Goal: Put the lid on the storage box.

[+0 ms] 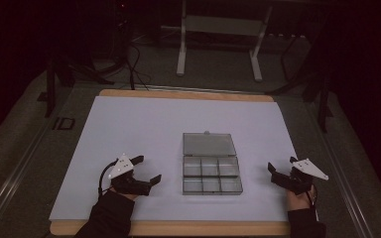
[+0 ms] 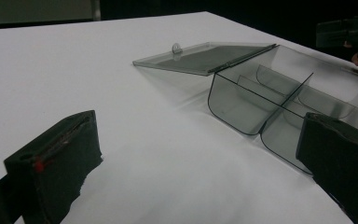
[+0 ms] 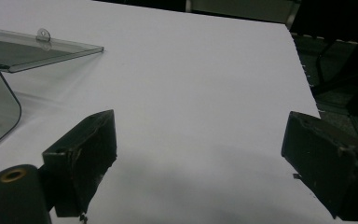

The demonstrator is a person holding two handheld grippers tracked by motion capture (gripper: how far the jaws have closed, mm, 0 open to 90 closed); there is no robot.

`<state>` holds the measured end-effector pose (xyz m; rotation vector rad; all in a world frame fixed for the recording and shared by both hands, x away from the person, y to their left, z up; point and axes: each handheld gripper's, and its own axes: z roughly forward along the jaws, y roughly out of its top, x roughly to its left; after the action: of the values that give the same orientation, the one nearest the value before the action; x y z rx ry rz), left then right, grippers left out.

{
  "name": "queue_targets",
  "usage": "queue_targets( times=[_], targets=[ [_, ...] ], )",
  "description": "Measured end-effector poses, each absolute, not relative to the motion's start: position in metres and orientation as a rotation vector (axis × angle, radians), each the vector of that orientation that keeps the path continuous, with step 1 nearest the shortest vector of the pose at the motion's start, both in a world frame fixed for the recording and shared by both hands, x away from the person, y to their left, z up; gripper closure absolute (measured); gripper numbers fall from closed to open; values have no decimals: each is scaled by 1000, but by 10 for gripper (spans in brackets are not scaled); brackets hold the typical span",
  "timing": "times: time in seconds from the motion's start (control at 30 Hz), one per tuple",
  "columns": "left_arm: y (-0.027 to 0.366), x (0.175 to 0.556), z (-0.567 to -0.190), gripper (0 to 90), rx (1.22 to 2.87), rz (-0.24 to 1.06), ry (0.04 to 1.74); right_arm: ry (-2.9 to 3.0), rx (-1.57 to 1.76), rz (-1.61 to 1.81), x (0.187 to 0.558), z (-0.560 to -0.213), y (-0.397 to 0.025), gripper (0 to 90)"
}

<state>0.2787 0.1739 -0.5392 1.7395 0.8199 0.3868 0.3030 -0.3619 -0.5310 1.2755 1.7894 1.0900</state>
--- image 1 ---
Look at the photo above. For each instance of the white metal table frame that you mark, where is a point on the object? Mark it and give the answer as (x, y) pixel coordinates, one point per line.
(223, 25)

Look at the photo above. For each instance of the black metal stand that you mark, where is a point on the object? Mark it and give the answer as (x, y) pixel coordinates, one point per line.
(51, 82)
(322, 102)

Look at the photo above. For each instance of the clear plastic compartment box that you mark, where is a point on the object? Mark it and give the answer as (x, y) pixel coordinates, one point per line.
(209, 163)

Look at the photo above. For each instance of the metal floor rail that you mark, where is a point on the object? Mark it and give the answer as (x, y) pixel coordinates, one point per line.
(13, 181)
(347, 185)

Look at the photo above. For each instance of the white table sheet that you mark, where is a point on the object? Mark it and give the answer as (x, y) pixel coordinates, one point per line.
(139, 132)

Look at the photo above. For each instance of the person's right hand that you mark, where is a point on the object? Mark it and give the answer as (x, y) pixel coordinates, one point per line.
(297, 201)

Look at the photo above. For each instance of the black floor bracket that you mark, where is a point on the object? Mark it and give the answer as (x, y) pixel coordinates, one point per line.
(64, 123)

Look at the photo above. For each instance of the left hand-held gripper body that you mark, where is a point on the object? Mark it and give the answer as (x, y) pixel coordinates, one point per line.
(121, 166)

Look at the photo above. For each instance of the person's left hand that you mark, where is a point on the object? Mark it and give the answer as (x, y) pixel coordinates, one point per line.
(125, 195)

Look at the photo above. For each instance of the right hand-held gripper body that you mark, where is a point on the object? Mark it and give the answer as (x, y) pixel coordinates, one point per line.
(298, 180)

